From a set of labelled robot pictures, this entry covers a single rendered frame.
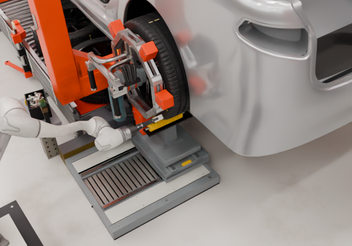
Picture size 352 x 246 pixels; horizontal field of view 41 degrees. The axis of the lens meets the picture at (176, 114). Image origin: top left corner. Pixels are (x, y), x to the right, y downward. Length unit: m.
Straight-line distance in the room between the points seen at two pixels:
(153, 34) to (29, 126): 0.86
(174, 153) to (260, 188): 0.64
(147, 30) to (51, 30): 0.66
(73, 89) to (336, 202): 1.93
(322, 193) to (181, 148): 1.00
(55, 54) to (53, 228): 1.14
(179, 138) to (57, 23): 1.15
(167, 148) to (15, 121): 1.21
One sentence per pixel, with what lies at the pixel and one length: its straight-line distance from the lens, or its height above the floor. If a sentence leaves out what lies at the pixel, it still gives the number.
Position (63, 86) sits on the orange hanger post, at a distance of 3.28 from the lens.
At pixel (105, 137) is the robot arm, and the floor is 0.69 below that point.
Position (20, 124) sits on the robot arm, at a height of 1.00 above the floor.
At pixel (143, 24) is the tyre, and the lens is 2.79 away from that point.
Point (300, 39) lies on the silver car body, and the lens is 2.17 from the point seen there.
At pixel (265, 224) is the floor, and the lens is 3.16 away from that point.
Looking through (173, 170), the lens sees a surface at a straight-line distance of 3.23.
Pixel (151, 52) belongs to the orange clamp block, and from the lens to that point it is 2.62.
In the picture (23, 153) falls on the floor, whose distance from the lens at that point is 3.89.
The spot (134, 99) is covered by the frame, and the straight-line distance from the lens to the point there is 3.12.
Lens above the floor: 2.51
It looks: 39 degrees down
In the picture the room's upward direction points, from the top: 5 degrees counter-clockwise
